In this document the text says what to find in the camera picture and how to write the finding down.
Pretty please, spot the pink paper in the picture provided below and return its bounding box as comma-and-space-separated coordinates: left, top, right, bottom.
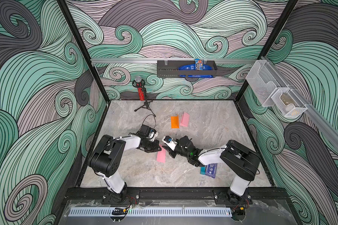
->
180, 112, 190, 127
156, 147, 166, 163

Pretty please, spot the orange square paper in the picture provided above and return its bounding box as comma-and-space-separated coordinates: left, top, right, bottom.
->
171, 115, 180, 129

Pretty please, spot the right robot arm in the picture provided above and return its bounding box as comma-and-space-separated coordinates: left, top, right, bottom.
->
162, 136, 261, 197

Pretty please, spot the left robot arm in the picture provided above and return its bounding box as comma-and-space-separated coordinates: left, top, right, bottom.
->
88, 125, 161, 198

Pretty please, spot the blue card box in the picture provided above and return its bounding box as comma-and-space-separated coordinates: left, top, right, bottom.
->
204, 164, 217, 179

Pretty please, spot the microphone on tripod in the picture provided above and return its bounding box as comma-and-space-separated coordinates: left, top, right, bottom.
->
132, 76, 156, 117

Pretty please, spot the blue snack packet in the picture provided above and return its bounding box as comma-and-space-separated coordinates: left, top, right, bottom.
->
178, 59, 213, 78

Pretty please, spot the large clear plastic bin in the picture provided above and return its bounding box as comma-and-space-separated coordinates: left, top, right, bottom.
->
246, 60, 280, 107

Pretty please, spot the small clear plastic bin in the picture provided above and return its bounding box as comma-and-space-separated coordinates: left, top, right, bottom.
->
271, 88, 308, 119

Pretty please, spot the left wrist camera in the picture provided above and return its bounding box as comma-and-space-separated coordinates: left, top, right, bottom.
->
147, 129, 158, 142

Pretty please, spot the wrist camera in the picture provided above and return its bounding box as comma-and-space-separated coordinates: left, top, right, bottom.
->
147, 129, 158, 142
162, 136, 178, 152

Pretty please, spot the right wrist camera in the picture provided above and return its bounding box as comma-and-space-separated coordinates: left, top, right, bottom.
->
162, 136, 178, 152

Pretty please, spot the black wall shelf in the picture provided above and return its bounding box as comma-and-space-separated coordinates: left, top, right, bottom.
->
157, 60, 218, 78

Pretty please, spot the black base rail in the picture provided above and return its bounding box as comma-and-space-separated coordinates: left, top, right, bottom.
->
64, 187, 289, 201

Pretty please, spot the white slotted cable duct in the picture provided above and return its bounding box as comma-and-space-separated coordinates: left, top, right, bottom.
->
68, 207, 232, 217

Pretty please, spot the aluminium rail back wall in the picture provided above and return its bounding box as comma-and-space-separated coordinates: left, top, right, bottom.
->
91, 57, 256, 64

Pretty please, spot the aluminium rail wall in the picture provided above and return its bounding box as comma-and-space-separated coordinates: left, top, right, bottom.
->
260, 56, 338, 151
91, 57, 256, 64

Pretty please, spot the aluminium rail right wall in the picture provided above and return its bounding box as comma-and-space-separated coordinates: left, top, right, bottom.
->
260, 56, 338, 151

